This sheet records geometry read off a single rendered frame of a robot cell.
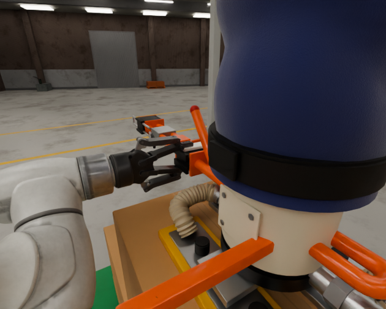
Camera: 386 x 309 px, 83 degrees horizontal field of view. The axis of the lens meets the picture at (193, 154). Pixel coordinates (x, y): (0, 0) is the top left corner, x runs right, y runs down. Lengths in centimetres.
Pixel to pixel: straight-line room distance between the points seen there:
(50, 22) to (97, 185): 1534
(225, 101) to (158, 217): 37
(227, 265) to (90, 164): 31
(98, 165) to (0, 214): 16
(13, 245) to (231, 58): 36
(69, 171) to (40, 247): 14
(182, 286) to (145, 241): 26
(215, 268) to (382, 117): 22
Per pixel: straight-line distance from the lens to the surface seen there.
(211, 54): 358
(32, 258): 37
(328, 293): 37
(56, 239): 39
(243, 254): 29
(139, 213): 58
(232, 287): 37
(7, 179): 47
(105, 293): 181
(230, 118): 25
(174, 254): 45
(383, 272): 34
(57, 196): 43
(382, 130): 26
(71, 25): 1545
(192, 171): 51
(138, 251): 49
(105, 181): 46
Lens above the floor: 142
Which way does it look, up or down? 23 degrees down
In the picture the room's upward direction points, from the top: straight up
